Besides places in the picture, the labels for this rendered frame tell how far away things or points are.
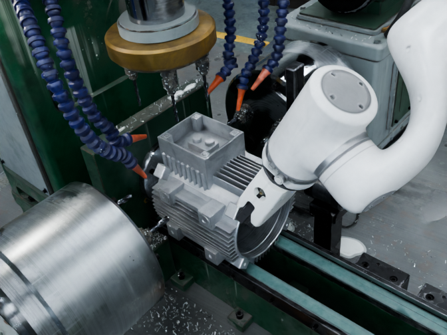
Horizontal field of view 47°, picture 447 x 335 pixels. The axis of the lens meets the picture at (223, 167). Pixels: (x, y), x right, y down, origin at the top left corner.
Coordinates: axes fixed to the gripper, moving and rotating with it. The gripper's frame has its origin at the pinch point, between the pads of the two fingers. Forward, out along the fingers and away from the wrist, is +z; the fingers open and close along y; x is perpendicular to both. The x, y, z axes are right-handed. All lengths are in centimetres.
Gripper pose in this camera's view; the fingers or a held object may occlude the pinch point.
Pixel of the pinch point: (251, 213)
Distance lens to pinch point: 82.4
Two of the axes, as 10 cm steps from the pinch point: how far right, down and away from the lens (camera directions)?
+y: 6.6, -5.2, 5.5
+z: -2.9, 5.0, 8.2
